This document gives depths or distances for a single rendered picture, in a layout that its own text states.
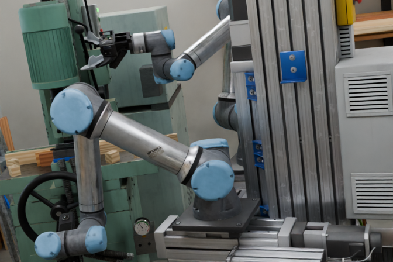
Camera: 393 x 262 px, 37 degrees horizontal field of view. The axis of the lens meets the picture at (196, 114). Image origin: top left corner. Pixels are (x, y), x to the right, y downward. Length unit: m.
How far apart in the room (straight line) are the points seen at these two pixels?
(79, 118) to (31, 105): 3.37
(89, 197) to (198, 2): 2.93
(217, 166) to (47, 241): 0.53
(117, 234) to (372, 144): 1.05
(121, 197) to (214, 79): 2.47
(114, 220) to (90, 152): 0.57
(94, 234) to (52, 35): 0.84
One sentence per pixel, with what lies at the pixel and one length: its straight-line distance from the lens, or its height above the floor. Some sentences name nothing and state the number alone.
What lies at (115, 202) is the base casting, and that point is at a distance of 2.26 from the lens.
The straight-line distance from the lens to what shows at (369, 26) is 4.15.
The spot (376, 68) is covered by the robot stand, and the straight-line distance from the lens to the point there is 1.71.
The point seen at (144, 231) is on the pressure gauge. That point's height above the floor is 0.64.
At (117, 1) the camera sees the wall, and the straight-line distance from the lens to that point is 4.63.
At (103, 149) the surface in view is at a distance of 2.36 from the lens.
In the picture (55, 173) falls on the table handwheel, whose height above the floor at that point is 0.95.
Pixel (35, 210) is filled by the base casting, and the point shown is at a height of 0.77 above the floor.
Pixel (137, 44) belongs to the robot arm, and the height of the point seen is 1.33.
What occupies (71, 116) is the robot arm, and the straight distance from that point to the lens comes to 1.58.
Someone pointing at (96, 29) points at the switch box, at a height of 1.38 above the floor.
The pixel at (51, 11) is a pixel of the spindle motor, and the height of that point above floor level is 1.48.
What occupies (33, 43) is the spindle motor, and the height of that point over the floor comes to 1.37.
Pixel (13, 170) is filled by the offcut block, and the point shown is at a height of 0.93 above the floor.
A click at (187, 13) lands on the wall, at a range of 4.55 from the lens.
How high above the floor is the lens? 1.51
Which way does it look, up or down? 12 degrees down
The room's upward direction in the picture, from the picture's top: 8 degrees counter-clockwise
